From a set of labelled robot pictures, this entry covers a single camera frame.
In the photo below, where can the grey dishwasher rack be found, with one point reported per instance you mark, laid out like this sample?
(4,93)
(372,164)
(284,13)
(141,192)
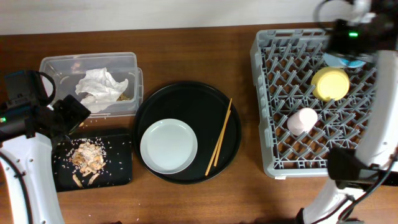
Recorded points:
(283,63)

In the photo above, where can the black rectangular tray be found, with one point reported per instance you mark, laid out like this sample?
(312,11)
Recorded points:
(118,137)

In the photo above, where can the white napkin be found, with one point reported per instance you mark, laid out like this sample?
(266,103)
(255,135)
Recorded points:
(100,88)

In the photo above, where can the yellow bowl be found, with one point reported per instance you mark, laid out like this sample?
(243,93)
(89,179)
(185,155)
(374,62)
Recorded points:
(330,83)

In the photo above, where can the rice and food scraps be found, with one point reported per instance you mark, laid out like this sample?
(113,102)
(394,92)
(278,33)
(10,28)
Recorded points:
(91,162)

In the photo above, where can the black round tray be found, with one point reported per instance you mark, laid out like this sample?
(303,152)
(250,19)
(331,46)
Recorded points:
(203,108)

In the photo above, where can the grey plate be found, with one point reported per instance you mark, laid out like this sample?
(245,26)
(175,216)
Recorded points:
(168,146)

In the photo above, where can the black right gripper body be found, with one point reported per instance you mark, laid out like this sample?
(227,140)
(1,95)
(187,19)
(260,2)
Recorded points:
(346,41)

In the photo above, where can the pink cup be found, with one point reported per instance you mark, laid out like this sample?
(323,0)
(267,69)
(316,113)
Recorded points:
(302,121)

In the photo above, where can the wooden chopstick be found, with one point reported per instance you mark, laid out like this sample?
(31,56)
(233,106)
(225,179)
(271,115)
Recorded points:
(220,139)
(211,161)

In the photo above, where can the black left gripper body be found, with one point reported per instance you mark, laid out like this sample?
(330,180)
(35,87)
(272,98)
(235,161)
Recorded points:
(69,116)

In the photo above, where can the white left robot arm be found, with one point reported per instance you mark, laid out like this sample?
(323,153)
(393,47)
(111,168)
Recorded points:
(28,135)

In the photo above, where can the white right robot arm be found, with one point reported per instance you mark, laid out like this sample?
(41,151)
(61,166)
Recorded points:
(355,175)

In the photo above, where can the blue cup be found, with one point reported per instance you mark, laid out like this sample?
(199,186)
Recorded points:
(333,61)

